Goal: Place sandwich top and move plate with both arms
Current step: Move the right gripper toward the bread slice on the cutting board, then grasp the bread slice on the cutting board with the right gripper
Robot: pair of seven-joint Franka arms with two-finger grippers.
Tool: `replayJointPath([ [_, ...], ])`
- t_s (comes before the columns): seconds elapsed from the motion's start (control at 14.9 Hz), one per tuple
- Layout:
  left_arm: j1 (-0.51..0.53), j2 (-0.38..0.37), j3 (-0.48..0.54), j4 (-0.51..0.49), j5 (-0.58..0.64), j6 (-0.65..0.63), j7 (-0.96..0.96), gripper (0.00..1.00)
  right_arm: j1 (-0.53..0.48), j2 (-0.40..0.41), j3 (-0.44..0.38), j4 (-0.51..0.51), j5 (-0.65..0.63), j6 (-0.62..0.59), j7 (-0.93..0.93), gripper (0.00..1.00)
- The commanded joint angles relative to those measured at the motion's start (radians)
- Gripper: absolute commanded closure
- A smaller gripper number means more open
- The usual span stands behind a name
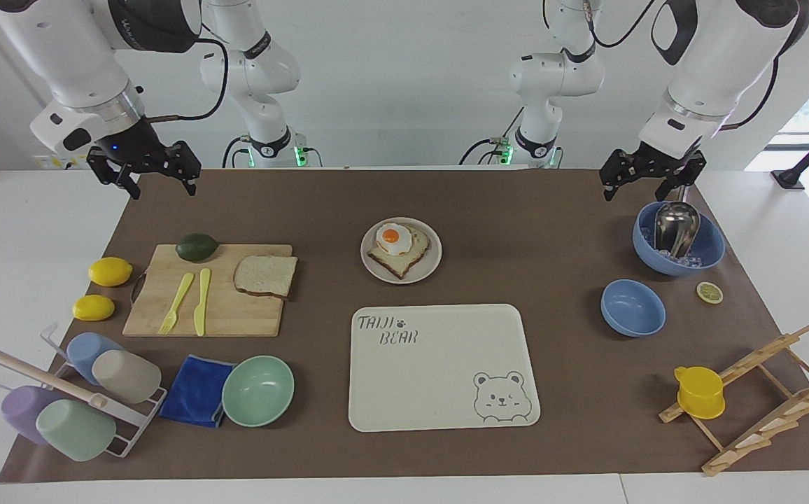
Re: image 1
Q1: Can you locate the green avocado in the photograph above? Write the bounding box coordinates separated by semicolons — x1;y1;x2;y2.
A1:
175;232;220;264

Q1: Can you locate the purple cup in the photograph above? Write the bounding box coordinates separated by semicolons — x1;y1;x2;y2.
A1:
0;384;70;446

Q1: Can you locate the blue cloth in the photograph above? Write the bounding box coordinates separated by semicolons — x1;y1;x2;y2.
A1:
157;353;238;430

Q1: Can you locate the small blue bowl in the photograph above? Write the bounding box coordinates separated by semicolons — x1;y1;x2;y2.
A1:
600;279;668;339

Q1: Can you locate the yellow plastic fork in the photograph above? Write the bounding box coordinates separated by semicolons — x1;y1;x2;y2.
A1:
157;272;196;336

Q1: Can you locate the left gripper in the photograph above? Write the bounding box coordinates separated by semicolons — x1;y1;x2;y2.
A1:
599;141;707;204

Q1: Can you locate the yellow lemon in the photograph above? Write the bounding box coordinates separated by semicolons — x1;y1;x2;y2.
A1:
88;256;134;288
72;294;117;323

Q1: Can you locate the large blue bowl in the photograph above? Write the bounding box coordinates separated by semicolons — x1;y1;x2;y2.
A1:
631;201;726;277

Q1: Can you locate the wooden cutting board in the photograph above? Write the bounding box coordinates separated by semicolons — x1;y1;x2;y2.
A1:
122;243;294;339

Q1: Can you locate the white wire cup rack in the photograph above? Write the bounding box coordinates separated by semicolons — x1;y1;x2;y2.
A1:
0;321;169;460

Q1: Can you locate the mint green cup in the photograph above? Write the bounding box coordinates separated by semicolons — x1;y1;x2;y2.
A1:
35;398;118;463

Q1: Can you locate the plain bread slice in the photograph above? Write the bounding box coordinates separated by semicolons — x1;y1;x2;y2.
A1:
232;254;300;301

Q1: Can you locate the beige cup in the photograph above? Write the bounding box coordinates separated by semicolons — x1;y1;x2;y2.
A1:
90;349;163;405

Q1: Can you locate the fried egg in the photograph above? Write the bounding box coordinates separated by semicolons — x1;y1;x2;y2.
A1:
375;221;414;257

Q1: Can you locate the wooden drying rack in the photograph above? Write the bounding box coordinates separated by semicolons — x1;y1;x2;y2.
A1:
658;320;809;477

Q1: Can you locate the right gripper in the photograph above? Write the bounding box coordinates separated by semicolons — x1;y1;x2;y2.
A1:
86;117;203;201

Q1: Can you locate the cream tray with bear print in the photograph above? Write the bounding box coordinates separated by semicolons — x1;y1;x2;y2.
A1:
347;302;542;433

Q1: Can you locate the toast slice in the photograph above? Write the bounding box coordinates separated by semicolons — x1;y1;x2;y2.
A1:
366;225;432;281

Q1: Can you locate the yellow cup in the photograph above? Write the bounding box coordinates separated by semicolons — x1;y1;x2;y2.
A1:
673;365;726;421

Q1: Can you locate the yellow plastic knife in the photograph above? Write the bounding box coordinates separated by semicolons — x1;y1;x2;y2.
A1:
192;267;213;337

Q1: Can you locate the beige round plate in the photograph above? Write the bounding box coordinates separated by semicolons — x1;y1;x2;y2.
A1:
360;216;444;286

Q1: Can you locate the light blue cup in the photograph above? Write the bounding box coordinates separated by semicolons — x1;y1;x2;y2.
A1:
66;331;126;386

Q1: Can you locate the black cable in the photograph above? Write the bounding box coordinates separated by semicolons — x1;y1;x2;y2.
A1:
144;35;230;126
718;56;780;133
589;0;659;50
220;134;252;169
458;105;525;167

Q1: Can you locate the mint green bowl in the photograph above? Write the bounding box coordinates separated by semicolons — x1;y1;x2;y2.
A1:
220;355;296;428

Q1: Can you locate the metal scoop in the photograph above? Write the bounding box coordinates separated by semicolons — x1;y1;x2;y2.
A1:
653;201;701;259

